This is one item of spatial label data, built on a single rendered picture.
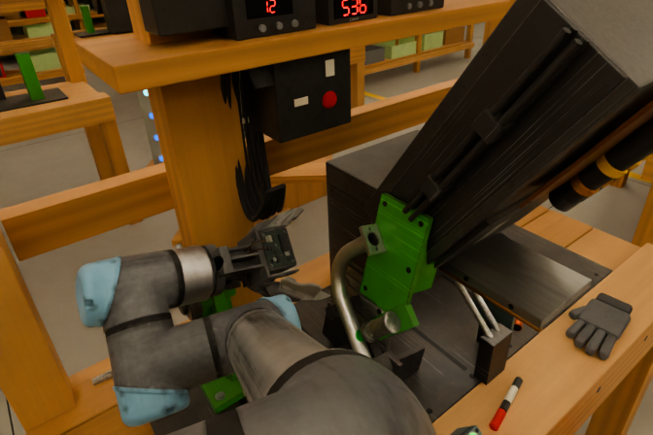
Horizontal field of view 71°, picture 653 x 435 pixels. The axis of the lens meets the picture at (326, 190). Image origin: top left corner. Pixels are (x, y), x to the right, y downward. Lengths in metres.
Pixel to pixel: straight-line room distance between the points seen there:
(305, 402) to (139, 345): 0.38
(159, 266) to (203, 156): 0.36
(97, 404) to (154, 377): 0.54
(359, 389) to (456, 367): 0.81
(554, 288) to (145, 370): 0.67
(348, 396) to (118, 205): 0.82
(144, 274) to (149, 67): 0.29
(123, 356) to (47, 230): 0.46
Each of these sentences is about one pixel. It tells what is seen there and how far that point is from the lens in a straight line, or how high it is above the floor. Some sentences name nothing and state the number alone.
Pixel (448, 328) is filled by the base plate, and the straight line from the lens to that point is 1.11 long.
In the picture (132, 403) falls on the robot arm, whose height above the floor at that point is 1.25.
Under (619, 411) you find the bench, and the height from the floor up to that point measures 0.36.
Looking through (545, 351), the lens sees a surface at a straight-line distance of 1.12.
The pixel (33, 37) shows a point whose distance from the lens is 7.46.
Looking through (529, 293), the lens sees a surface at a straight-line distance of 0.88.
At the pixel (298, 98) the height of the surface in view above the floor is 1.43.
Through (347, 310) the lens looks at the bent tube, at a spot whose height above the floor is 1.05.
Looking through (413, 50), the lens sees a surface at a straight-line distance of 6.66.
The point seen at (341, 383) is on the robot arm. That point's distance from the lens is 0.23.
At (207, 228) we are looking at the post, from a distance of 0.97.
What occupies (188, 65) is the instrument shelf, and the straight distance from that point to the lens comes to 0.72.
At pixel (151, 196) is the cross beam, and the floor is 1.23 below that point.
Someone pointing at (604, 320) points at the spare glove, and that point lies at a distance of 1.20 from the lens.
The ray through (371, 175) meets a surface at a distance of 0.96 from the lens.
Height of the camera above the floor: 1.68
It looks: 29 degrees down
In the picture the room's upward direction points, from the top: 2 degrees counter-clockwise
